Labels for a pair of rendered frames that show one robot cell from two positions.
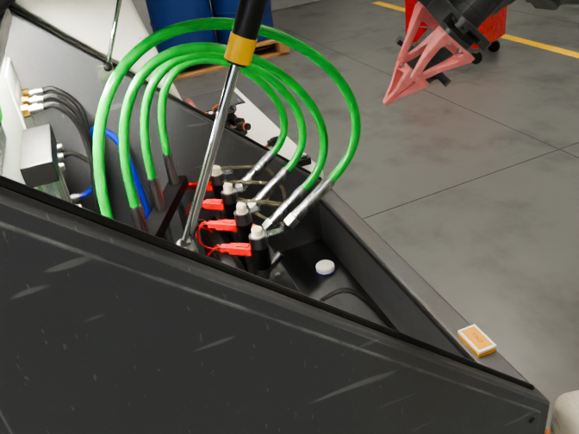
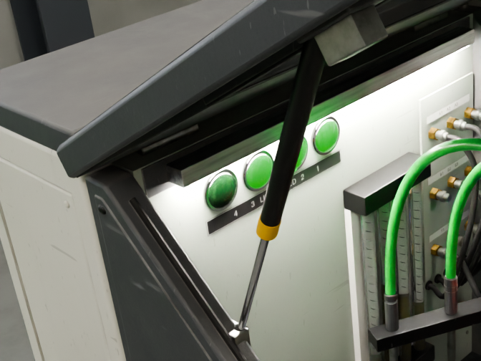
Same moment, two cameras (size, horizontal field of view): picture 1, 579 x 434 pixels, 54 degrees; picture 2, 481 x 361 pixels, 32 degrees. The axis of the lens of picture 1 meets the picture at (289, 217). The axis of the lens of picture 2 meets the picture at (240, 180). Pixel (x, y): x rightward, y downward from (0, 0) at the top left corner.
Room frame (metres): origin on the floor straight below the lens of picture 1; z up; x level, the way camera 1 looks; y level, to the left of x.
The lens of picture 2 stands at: (0.15, -0.56, 1.82)
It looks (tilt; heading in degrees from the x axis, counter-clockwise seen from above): 26 degrees down; 68
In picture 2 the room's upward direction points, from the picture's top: 8 degrees counter-clockwise
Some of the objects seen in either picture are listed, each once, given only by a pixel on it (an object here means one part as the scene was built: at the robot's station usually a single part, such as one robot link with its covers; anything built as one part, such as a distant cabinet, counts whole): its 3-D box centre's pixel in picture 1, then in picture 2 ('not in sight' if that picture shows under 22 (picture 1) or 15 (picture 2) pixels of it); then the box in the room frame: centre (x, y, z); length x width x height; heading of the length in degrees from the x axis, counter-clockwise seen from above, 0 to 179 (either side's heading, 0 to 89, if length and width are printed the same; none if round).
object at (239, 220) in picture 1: (258, 261); not in sight; (0.81, 0.07, 0.99); 0.05 x 0.03 x 0.21; 107
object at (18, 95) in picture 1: (52, 157); (456, 182); (0.88, 0.37, 1.20); 0.13 x 0.03 x 0.31; 17
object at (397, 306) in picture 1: (397, 299); not in sight; (0.80, -0.18, 0.87); 0.62 x 0.04 x 0.16; 17
